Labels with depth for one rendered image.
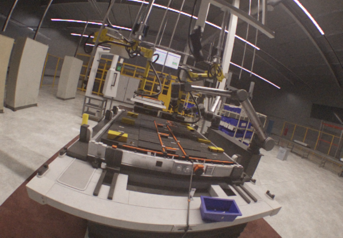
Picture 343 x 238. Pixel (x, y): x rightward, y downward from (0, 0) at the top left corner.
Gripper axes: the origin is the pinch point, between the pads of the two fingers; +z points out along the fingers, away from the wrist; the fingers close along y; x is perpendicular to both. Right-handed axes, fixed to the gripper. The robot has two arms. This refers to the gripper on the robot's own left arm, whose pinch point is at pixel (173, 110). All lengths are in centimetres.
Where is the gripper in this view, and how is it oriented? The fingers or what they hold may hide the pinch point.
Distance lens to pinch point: 204.2
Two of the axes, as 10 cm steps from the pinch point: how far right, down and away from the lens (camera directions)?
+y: 9.9, 0.9, -0.7
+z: -0.5, 9.1, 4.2
